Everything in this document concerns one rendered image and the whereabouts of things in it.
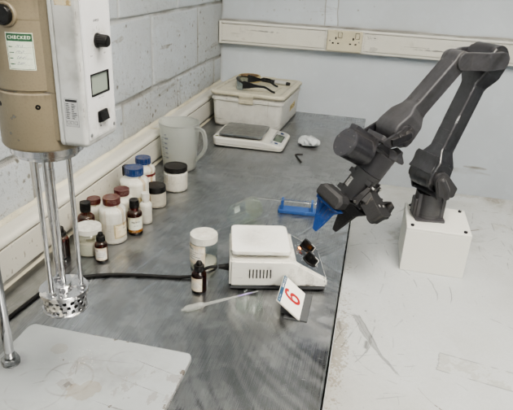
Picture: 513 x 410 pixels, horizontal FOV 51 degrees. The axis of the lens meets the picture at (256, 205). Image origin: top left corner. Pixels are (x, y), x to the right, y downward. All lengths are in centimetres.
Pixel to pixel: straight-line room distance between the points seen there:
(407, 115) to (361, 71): 137
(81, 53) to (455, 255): 89
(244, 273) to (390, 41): 151
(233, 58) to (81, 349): 180
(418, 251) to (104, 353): 69
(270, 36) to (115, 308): 162
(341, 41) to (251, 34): 39
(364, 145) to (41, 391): 69
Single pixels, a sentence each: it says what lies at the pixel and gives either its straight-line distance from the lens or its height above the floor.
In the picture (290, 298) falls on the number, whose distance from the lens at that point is 105.
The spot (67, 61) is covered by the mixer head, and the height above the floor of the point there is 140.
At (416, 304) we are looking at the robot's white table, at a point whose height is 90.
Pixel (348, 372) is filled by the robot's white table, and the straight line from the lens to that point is 94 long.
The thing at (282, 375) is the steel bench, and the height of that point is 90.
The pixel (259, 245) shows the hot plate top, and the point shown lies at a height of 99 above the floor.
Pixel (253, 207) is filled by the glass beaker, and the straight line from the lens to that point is 135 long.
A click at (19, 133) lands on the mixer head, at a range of 69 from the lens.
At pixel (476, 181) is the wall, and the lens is 260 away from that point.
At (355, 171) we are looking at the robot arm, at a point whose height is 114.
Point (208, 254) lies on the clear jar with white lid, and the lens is 114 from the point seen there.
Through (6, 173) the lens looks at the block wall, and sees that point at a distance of 119.
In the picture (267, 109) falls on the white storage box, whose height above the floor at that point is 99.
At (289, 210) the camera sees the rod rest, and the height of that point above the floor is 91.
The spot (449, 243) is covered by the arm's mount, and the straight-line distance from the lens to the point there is 123.
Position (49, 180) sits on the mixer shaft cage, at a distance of 75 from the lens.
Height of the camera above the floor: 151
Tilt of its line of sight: 24 degrees down
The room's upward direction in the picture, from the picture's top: 3 degrees clockwise
